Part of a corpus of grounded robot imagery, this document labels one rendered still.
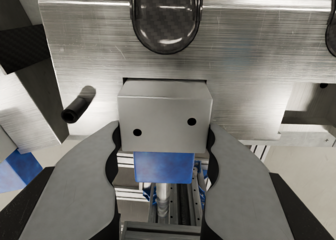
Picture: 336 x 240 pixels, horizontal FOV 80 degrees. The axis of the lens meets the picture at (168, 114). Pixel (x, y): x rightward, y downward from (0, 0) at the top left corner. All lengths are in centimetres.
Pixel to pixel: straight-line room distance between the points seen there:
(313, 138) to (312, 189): 151
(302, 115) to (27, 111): 24
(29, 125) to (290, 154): 143
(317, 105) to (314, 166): 147
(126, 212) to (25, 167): 116
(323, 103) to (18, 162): 28
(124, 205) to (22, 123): 115
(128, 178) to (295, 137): 98
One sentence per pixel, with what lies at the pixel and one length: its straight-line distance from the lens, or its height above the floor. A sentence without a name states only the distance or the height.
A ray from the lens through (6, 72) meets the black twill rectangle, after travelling 20.
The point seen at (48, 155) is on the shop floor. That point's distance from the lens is 153.
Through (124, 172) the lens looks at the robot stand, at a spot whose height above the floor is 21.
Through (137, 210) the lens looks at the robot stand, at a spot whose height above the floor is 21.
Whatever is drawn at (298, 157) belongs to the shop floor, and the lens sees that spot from 155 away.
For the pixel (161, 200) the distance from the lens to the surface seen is 19.
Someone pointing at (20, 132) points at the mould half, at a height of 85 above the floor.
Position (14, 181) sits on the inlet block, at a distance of 26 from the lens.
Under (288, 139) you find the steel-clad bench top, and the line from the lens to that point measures 30.
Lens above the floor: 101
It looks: 62 degrees down
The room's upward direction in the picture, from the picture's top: 179 degrees counter-clockwise
